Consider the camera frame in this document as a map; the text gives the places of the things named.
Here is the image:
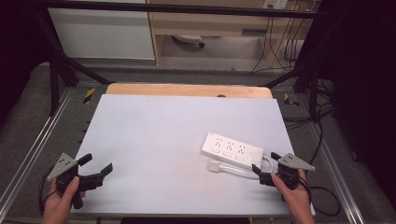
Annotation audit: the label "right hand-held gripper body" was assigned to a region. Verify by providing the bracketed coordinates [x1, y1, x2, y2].
[259, 153, 317, 191]

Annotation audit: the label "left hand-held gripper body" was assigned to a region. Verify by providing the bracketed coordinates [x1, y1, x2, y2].
[46, 152, 105, 210]

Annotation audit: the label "white power strip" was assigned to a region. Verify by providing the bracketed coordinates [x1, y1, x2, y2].
[200, 132, 265, 172]

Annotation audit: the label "white power cable with plug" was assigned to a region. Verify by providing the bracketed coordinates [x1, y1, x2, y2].
[207, 155, 276, 180]

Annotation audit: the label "person's right hand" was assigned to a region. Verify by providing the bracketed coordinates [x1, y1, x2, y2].
[270, 168, 316, 224]

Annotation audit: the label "person's left hand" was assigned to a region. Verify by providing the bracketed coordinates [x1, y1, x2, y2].
[41, 175, 87, 224]

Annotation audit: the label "yellow black striped tape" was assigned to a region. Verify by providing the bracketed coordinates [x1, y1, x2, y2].
[82, 87, 96, 105]
[283, 92, 301, 107]

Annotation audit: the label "wooden table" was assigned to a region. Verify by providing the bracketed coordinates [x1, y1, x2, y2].
[105, 82, 275, 100]

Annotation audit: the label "white cabinet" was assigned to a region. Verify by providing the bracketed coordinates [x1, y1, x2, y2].
[47, 0, 156, 62]

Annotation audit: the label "wooden desk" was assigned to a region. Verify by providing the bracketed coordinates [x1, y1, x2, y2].
[146, 0, 314, 69]

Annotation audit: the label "white device with black end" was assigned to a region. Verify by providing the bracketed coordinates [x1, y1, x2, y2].
[172, 34, 206, 49]

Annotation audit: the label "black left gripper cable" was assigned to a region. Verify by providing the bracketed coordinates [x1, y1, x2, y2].
[37, 165, 59, 217]

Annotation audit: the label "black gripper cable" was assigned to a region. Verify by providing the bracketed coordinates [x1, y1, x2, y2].
[37, 165, 59, 217]
[303, 175, 342, 217]

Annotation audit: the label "aluminium floor rail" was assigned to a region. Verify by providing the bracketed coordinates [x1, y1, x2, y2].
[0, 88, 77, 216]
[306, 122, 366, 224]

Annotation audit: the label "black floor cables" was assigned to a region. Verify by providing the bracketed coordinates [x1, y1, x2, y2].
[282, 77, 335, 166]

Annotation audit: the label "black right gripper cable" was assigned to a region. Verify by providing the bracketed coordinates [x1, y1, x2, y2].
[303, 175, 342, 217]

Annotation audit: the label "black hanging cables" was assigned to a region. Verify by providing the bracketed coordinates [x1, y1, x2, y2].
[249, 12, 307, 75]

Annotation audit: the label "white wall outlet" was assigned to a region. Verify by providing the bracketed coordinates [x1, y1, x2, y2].
[262, 0, 290, 10]

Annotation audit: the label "black metal frame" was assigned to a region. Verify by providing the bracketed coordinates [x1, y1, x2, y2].
[32, 0, 323, 118]

